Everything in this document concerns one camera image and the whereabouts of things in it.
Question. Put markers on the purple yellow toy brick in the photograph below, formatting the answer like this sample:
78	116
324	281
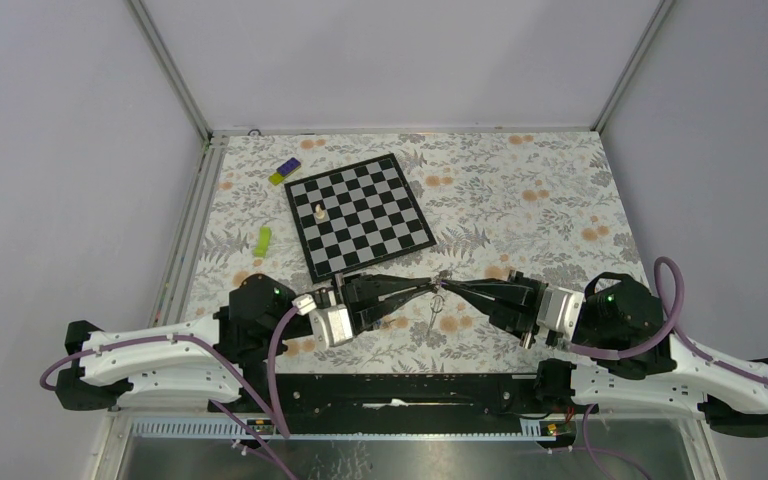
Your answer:
284	171

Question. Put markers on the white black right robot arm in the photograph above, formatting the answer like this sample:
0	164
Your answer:
625	352

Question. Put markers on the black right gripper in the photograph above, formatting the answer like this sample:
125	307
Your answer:
512	303

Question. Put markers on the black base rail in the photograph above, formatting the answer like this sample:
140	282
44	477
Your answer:
391	404

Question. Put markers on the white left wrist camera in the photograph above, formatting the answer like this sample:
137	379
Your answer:
329	317

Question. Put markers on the green arch toy block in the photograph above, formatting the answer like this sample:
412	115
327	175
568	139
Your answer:
262	244

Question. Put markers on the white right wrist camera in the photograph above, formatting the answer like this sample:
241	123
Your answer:
558	314

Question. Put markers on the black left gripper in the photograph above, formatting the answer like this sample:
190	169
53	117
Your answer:
365	308

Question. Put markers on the black grey chessboard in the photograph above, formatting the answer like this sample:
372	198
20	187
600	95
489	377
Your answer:
372	216

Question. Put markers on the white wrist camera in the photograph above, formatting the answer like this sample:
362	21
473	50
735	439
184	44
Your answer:
558	314
329	317

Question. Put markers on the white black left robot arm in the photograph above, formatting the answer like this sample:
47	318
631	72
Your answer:
227	356

